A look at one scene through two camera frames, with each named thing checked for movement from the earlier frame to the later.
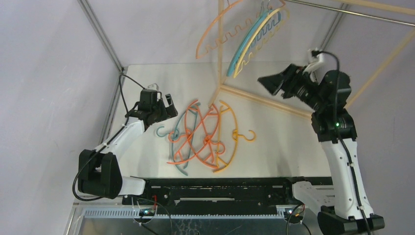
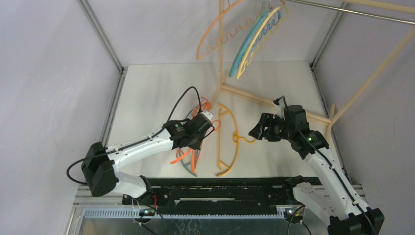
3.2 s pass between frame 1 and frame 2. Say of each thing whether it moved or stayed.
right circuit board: stayed
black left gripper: moved
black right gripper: moved
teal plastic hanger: moved
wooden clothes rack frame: stayed
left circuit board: stayed
